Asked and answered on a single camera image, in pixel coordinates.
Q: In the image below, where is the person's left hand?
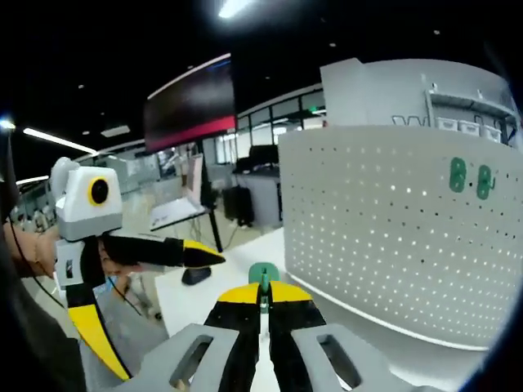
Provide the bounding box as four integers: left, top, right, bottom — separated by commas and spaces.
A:
34, 226, 60, 279

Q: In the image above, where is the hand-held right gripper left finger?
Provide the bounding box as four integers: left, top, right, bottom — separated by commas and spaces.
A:
129, 281, 263, 392

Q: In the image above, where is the black monitor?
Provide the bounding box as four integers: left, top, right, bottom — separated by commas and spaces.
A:
248, 145, 281, 171

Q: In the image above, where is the ceiling light strip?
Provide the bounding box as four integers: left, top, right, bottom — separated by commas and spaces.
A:
217, 0, 254, 20
22, 127, 98, 154

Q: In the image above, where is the white metal shelf rack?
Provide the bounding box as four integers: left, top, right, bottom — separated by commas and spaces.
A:
424, 83, 522, 146

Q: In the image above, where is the black round object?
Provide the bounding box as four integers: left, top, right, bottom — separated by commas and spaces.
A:
181, 265, 212, 286

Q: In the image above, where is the black computer tower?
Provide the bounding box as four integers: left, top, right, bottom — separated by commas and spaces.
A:
222, 185, 255, 228

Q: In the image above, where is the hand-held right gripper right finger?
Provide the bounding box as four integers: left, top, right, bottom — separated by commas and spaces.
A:
267, 281, 412, 392

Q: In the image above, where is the white perforated mounting plate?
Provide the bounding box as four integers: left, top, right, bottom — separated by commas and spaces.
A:
278, 124, 523, 353

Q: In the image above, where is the large dark wall screen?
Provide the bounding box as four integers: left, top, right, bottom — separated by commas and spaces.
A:
142, 52, 238, 154

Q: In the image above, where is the white side table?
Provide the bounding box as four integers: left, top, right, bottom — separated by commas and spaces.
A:
149, 198, 224, 253

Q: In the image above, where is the person's dark clothing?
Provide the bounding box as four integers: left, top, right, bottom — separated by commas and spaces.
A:
0, 232, 87, 392

